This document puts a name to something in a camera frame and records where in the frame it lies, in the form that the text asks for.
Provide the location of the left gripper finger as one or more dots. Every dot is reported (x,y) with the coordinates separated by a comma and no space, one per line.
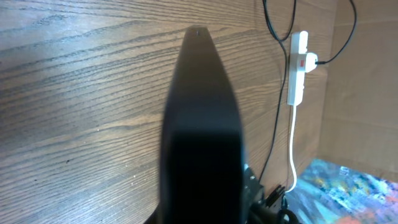
(152,219)

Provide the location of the Galaxy smartphone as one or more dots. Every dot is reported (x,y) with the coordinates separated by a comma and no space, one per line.
(201,147)

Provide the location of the white power strip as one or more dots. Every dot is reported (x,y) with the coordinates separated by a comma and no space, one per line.
(297,60)

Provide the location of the white charger plug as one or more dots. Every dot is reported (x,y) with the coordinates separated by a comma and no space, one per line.
(311,60)

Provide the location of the colourful painted floor mat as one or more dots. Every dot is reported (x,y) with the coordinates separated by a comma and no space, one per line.
(329,193)

